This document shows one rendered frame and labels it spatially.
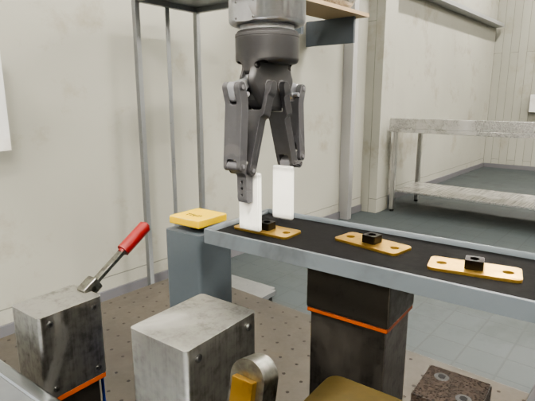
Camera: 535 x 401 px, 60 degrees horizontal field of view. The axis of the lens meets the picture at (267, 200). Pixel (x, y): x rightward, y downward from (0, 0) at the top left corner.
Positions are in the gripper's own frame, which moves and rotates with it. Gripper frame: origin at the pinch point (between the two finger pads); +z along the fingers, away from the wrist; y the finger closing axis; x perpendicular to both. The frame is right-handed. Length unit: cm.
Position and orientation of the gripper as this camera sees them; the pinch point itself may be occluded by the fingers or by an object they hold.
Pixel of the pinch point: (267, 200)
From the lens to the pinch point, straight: 58.4
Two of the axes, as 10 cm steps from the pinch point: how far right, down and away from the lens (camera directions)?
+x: 8.0, 1.3, -5.9
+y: -6.0, 1.7, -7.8
